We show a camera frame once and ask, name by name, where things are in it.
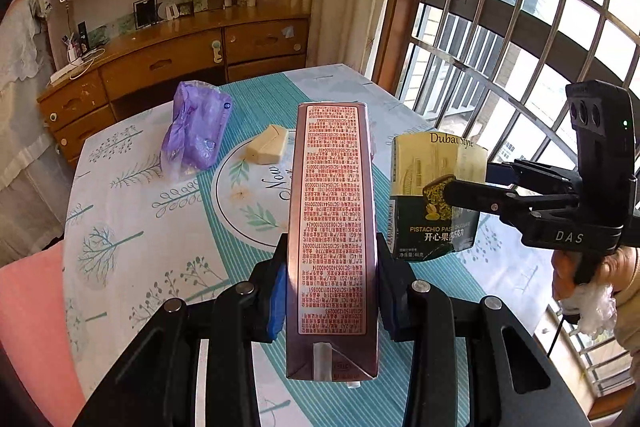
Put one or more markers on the pink bed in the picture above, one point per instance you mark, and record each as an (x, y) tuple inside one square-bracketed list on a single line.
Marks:
[(35, 322)]

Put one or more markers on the blue striped leaf-print tablecloth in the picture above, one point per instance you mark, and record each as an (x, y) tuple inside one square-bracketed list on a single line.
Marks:
[(150, 232)]

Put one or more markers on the lace-covered piano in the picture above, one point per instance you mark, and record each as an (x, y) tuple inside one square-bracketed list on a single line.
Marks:
[(20, 132)]

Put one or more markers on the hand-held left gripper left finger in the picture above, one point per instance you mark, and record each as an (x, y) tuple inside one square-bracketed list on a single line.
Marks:
[(277, 302)]

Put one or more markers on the person's right hand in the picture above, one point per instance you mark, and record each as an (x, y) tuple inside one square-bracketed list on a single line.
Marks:
[(562, 274)]

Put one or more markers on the person's right forearm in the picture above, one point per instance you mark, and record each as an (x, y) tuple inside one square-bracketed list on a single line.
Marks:
[(631, 307)]

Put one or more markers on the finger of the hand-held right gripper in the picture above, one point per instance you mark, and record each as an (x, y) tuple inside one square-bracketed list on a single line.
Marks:
[(480, 201), (530, 176)]

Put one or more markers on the red and white carton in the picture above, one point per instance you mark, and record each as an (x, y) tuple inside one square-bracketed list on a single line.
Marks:
[(330, 237)]

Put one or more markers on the small white gadget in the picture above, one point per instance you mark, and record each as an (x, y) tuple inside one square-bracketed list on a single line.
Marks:
[(170, 12)]

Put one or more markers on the clear plastic wrap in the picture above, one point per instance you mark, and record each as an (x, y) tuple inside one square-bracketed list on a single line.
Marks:
[(595, 309)]

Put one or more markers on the small yellow box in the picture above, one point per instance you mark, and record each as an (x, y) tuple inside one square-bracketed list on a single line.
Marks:
[(267, 149)]

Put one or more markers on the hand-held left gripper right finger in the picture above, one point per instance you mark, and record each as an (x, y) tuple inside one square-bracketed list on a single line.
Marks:
[(392, 307)]

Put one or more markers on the window with metal grille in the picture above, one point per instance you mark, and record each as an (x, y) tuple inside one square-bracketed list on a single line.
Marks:
[(525, 7)]

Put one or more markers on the white power strip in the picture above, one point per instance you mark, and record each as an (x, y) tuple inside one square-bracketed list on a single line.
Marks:
[(62, 74)]

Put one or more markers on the green chocolate box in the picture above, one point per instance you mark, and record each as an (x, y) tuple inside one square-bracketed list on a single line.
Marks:
[(430, 167)]

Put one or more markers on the black photo frame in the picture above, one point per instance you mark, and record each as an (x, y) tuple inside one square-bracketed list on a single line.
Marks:
[(145, 12)]

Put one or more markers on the purple plastic bag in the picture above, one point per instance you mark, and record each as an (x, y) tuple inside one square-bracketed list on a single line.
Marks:
[(195, 132)]

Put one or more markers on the wooden desk cabinet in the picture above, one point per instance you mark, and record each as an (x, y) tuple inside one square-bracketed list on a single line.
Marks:
[(165, 67)]

